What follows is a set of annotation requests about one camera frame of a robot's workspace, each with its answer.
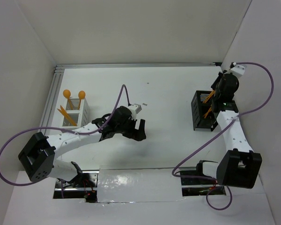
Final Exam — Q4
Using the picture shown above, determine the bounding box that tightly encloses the white tape sheet front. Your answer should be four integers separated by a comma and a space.
97, 169, 183, 203

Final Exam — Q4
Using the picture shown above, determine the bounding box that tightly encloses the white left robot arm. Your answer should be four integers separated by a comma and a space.
18, 104, 146, 187

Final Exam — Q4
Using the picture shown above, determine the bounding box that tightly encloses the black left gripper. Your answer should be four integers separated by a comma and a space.
115, 116, 146, 141

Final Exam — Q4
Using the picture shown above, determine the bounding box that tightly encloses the black utensil caddy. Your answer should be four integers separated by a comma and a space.
191, 90, 218, 131

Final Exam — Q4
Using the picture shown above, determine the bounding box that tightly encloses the aluminium rail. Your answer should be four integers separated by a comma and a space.
55, 62, 222, 70
39, 65, 64, 127

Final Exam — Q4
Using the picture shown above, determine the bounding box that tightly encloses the aluminium rail left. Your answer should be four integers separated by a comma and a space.
39, 65, 64, 127

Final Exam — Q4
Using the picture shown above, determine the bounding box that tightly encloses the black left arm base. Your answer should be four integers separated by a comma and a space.
53, 162, 99, 203

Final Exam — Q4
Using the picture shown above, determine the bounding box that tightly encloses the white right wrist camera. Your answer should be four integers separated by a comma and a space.
222, 62, 246, 79

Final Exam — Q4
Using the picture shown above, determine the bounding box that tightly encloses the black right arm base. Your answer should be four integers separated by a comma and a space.
174, 160, 226, 197

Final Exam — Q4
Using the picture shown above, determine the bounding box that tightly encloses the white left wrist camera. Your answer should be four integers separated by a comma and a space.
128, 104, 142, 118

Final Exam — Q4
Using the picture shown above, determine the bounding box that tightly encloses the orange plastic fork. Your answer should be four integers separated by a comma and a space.
203, 107, 212, 119

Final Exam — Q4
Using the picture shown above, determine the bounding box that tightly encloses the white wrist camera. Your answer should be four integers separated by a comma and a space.
128, 104, 142, 118
222, 62, 246, 79

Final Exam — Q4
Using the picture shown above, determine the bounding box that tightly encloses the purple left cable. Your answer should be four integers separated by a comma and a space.
0, 84, 132, 200

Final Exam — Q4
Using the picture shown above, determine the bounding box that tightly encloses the white utensil caddy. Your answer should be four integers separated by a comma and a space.
61, 98, 89, 129

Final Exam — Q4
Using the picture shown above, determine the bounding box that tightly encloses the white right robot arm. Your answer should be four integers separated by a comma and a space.
195, 71, 262, 189

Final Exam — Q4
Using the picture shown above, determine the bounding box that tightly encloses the aluminium rail back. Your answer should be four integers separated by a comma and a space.
55, 62, 222, 70

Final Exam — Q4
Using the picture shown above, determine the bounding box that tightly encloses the orange chopstick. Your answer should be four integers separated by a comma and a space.
203, 90, 214, 103

